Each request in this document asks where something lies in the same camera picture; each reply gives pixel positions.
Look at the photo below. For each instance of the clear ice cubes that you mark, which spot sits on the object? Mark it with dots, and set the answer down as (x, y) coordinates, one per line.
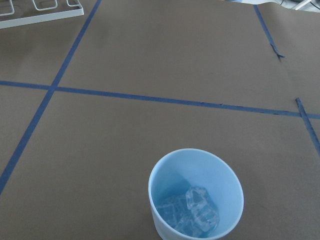
(193, 213)

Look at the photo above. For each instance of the white wire rack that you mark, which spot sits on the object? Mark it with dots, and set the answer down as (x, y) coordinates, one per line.
(15, 13)

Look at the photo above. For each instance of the light blue plastic cup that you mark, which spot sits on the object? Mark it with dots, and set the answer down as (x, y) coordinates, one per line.
(177, 171)

